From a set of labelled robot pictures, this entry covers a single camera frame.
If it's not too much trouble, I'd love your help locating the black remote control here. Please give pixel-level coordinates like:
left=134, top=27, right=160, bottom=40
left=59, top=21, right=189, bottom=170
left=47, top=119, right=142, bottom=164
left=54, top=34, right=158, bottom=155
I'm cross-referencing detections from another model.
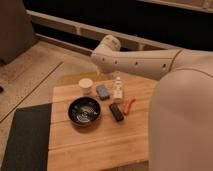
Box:
left=109, top=103, right=124, bottom=122

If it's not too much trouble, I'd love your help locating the blue sponge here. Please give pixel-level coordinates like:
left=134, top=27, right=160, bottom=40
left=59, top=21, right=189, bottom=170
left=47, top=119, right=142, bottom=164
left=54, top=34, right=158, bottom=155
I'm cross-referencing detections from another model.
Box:
left=96, top=85, right=110, bottom=100

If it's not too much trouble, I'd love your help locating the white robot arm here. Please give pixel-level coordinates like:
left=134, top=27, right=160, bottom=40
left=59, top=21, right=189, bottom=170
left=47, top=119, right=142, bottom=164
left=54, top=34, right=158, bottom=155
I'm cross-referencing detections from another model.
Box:
left=91, top=35, right=213, bottom=171

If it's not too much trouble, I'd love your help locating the dark grey mat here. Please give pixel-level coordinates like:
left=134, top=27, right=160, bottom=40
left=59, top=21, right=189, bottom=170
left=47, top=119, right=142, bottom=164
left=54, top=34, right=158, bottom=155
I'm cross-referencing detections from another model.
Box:
left=0, top=103, right=52, bottom=171

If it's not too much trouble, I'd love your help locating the brown sofa corner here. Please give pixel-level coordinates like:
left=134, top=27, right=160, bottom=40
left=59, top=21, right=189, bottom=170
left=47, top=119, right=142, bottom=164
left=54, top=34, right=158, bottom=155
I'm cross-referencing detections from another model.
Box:
left=0, top=0, right=37, bottom=64

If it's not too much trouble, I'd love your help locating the white paper cup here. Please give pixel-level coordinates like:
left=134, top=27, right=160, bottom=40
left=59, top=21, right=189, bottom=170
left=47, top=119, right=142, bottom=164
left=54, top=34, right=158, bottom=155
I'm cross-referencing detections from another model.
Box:
left=78, top=78, right=93, bottom=96

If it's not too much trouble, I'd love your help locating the orange carrot toy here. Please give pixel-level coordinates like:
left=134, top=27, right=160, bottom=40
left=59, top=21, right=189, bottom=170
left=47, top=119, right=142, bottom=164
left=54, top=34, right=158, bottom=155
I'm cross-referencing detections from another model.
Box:
left=123, top=99, right=135, bottom=115

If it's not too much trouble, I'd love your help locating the black bowl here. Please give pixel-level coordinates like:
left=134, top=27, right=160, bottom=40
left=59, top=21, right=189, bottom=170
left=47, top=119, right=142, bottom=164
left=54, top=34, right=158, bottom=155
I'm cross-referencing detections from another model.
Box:
left=68, top=97, right=101, bottom=126

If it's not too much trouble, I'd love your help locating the small white bottle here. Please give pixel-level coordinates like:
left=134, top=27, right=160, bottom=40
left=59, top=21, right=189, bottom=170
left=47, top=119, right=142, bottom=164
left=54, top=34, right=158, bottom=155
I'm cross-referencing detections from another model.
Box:
left=113, top=77, right=123, bottom=103

